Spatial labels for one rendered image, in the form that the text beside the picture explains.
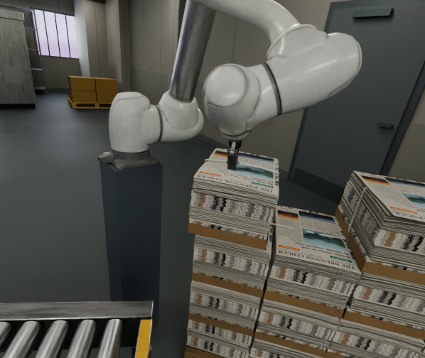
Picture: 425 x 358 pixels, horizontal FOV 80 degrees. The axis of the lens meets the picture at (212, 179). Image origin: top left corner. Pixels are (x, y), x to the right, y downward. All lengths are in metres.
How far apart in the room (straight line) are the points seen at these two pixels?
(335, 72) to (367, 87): 2.77
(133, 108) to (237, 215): 0.55
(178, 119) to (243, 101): 0.66
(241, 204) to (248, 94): 0.50
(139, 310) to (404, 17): 3.15
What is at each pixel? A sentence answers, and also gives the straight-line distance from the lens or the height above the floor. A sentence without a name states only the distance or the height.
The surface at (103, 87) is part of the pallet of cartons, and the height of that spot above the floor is 0.56.
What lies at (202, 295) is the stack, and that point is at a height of 0.54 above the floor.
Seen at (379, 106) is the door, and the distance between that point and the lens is 3.21.
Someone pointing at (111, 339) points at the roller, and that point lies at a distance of 0.74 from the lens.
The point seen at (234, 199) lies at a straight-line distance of 0.85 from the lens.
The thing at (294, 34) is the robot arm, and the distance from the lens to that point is 0.53.
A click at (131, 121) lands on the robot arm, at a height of 1.18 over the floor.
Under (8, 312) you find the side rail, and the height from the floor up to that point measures 0.80.
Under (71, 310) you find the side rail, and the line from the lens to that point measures 0.81.
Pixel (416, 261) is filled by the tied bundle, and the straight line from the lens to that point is 1.04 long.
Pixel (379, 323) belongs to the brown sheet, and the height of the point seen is 0.63.
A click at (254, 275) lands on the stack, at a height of 0.71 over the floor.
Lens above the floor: 1.41
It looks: 24 degrees down
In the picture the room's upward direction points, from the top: 7 degrees clockwise
